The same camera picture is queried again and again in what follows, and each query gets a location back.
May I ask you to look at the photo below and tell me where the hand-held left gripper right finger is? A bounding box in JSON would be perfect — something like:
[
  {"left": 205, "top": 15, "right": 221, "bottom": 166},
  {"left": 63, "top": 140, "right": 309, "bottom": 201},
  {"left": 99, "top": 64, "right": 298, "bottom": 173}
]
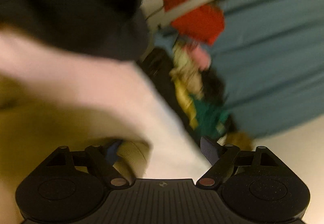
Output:
[{"left": 197, "top": 137, "right": 279, "bottom": 189}]

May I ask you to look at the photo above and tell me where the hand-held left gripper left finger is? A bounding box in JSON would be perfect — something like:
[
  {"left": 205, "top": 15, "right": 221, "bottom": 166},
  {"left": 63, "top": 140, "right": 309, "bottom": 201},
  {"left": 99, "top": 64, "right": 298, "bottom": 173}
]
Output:
[{"left": 46, "top": 140, "right": 129, "bottom": 190}]

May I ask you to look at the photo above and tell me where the tan shirt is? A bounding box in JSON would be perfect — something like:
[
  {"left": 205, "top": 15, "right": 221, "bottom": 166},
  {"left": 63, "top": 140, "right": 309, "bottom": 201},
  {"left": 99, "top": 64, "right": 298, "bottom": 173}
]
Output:
[{"left": 0, "top": 78, "right": 153, "bottom": 214}]

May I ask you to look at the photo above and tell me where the beige clothes pile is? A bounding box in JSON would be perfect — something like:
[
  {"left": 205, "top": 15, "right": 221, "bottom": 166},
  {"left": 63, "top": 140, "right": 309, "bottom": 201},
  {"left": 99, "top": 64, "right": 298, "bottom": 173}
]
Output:
[{"left": 169, "top": 42, "right": 205, "bottom": 98}]

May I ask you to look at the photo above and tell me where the green garment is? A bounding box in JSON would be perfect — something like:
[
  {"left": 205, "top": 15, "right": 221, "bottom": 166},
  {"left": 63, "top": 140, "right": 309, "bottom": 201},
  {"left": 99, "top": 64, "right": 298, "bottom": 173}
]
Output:
[{"left": 190, "top": 95, "right": 231, "bottom": 138}]

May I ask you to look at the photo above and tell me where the yellow-green garment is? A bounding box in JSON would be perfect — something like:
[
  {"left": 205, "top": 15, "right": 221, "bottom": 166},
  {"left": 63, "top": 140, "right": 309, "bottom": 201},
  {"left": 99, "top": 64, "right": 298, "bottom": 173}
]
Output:
[{"left": 175, "top": 79, "right": 199, "bottom": 129}]

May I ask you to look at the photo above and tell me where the pink garment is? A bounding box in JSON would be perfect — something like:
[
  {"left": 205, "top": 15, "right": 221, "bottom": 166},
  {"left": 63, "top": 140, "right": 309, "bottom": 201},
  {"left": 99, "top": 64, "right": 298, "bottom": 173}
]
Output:
[{"left": 187, "top": 45, "right": 212, "bottom": 71}]

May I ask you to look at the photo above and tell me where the wide blue curtain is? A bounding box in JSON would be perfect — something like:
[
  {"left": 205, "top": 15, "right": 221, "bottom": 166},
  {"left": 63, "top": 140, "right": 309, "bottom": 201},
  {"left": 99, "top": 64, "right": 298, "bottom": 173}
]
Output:
[{"left": 152, "top": 0, "right": 324, "bottom": 139}]

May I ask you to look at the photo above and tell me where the red garment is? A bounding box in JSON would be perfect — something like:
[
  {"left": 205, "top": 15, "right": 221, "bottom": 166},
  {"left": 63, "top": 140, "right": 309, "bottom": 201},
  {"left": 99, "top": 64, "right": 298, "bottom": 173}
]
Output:
[{"left": 163, "top": 0, "right": 226, "bottom": 46}]

